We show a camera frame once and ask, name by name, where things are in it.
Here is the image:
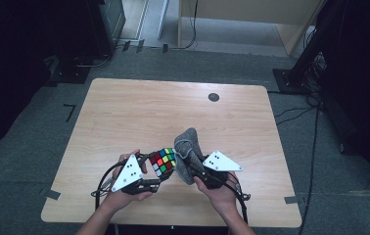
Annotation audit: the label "black looped floor cable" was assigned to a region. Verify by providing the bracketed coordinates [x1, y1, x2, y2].
[73, 53, 112, 69]

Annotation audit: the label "long black floor cable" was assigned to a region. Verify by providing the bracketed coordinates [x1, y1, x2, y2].
[299, 104, 321, 235]

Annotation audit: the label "light wooden cabinet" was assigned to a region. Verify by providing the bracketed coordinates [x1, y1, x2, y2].
[176, 0, 324, 57]

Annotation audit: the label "hand-held gripper cable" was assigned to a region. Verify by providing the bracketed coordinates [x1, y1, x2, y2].
[90, 161, 126, 210]
[225, 175, 252, 225]

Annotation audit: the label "black metal stand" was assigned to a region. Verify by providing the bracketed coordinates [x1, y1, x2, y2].
[272, 0, 347, 96]

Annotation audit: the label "black hanging cable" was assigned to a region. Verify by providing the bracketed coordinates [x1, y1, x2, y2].
[169, 0, 200, 51]

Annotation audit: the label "grey tape piece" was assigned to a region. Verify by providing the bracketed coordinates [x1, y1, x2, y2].
[284, 195, 301, 206]
[44, 189, 62, 201]

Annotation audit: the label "person's left hand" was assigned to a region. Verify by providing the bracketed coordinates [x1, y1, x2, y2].
[103, 149, 153, 212]

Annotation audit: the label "left hand-held gripper cable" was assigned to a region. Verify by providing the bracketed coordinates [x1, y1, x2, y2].
[90, 161, 126, 210]

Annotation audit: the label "black floor cables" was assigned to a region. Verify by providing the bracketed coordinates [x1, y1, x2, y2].
[266, 89, 322, 126]

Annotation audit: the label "black curtain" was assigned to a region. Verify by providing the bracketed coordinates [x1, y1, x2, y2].
[319, 0, 370, 189]
[0, 0, 91, 155]

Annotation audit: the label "person's right hand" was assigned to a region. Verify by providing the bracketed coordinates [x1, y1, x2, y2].
[193, 171, 241, 218]

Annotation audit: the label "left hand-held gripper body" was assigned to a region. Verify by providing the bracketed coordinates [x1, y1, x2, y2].
[111, 154, 148, 196]

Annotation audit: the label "colourful puzzle cube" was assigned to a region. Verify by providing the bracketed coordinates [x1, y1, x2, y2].
[148, 147, 177, 179]

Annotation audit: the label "right hand-held gripper cable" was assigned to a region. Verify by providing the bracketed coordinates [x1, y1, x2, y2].
[225, 175, 252, 225]

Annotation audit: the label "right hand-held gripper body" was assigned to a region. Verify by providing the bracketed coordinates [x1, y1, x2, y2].
[202, 150, 244, 190]

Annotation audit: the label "grey towel cloth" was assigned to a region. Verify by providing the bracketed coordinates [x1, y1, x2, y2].
[173, 126, 208, 186]

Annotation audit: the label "dark cabinet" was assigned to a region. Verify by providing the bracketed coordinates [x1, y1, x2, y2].
[88, 0, 127, 59]

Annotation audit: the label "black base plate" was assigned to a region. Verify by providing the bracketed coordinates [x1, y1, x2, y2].
[47, 57, 92, 85]

